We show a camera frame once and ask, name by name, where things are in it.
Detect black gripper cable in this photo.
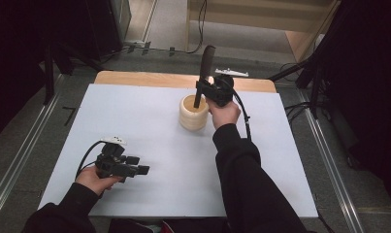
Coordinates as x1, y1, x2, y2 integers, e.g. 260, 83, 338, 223
74, 140, 106, 181
231, 87, 253, 142

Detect metal floor rail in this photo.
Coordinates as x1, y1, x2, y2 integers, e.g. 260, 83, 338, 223
0, 73, 67, 224
296, 89, 366, 233

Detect white board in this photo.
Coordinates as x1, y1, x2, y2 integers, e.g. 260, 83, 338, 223
37, 83, 319, 218

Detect light wooden shelf unit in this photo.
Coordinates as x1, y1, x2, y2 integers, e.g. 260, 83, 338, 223
185, 0, 342, 63

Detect black cabinet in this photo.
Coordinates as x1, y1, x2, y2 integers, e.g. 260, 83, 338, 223
84, 0, 133, 61

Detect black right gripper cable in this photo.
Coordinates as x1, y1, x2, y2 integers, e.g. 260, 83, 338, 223
231, 87, 253, 142

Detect wooden table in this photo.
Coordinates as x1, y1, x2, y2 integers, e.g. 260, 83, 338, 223
94, 70, 277, 94

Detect person's right hand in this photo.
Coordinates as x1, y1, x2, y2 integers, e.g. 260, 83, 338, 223
206, 96, 243, 131

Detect black long-handled tool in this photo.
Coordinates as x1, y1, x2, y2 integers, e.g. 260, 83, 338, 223
193, 45, 217, 110

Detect black floor cables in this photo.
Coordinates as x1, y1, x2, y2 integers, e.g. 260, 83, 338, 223
283, 101, 313, 124

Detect hanging black cable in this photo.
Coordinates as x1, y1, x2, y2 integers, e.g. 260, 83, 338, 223
185, 0, 208, 54

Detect black metal stand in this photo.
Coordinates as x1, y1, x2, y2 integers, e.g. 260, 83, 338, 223
42, 38, 104, 106

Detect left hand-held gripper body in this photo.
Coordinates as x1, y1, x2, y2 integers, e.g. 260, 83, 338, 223
95, 136, 133, 183

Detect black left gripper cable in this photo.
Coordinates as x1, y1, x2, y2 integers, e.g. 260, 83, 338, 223
74, 140, 106, 181

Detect black tripod stand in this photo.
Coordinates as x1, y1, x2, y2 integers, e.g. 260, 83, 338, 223
269, 38, 330, 120

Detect cream ribbed cup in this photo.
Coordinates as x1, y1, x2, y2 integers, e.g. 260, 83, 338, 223
179, 94, 211, 132

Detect person's left hand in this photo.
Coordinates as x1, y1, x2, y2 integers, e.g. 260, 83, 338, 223
75, 165, 123, 197

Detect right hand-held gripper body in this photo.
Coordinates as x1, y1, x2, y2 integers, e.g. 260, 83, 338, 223
209, 67, 250, 108

